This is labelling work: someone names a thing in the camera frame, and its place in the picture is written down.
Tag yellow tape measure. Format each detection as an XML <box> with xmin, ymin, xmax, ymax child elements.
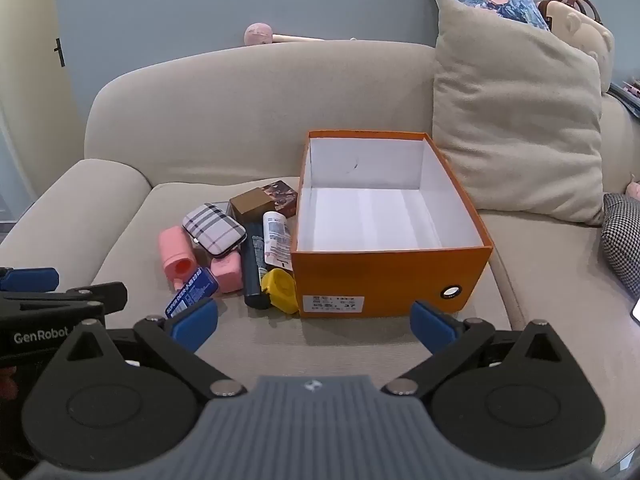
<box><xmin>260</xmin><ymin>269</ymin><xmax>299</xmax><ymax>315</ymax></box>

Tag beige throw pillow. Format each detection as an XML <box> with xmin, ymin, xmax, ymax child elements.
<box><xmin>432</xmin><ymin>0</ymin><xmax>603</xmax><ymax>226</ymax></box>

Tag beige sofa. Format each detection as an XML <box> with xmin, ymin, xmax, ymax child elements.
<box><xmin>1</xmin><ymin>41</ymin><xmax>639</xmax><ymax>469</ymax></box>

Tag houndstooth fabric cushion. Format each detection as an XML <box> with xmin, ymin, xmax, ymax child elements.
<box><xmin>600</xmin><ymin>193</ymin><xmax>640</xmax><ymax>300</ymax></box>

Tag brown cardboard cube box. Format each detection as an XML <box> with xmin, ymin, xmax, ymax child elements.
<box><xmin>230</xmin><ymin>188</ymin><xmax>276</xmax><ymax>226</ymax></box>

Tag pink silicone block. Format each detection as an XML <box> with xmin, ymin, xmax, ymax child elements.
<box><xmin>209</xmin><ymin>250</ymin><xmax>243</xmax><ymax>294</ymax></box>

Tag cream bear bag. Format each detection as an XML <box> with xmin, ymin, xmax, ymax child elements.
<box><xmin>538</xmin><ymin>0</ymin><xmax>615</xmax><ymax>93</ymax></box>

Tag orange cardboard box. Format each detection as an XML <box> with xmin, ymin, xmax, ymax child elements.
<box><xmin>291</xmin><ymin>130</ymin><xmax>494</xmax><ymax>318</ymax></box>

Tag dark art print box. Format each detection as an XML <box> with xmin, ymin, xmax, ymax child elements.
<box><xmin>262</xmin><ymin>180</ymin><xmax>298</xmax><ymax>218</ymax></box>

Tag pink silicone cup holder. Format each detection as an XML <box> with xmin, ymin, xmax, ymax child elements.
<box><xmin>158</xmin><ymin>226</ymin><xmax>198</xmax><ymax>292</ymax></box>

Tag plaid glasses case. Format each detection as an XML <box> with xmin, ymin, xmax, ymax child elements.
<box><xmin>182</xmin><ymin>203</ymin><xmax>247</xmax><ymax>259</ymax></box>

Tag black door handle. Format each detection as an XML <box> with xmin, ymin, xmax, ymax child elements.
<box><xmin>53</xmin><ymin>37</ymin><xmax>66</xmax><ymax>67</ymax></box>

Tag white tube bottle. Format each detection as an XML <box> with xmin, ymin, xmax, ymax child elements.
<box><xmin>262</xmin><ymin>211</ymin><xmax>293</xmax><ymax>272</ymax></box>

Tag black spray bottle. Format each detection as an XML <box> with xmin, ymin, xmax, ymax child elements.
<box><xmin>241</xmin><ymin>222</ymin><xmax>271</xmax><ymax>310</ymax></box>

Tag pink plush toy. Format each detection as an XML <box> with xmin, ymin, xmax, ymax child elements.
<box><xmin>243</xmin><ymin>23</ymin><xmax>320</xmax><ymax>46</ymax></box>

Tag blue Super Deer tin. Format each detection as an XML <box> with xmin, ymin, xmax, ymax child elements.
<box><xmin>165</xmin><ymin>266</ymin><xmax>218</xmax><ymax>318</ymax></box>

